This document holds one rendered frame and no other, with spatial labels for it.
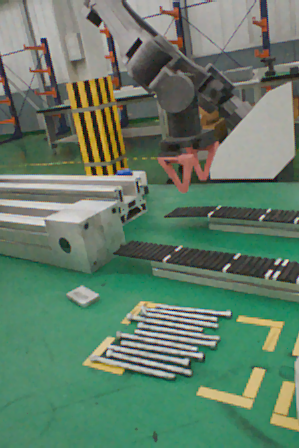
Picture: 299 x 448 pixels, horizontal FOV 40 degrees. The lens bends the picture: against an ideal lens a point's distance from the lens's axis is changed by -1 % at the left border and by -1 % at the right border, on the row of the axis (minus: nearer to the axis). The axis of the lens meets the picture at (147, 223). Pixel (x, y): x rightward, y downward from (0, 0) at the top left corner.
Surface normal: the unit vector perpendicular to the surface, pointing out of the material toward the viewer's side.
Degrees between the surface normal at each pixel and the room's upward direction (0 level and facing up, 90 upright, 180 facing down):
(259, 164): 90
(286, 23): 90
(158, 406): 0
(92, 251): 90
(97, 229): 90
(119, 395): 0
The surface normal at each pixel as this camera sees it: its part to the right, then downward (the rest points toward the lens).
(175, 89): -0.18, 0.37
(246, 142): -0.52, 0.38
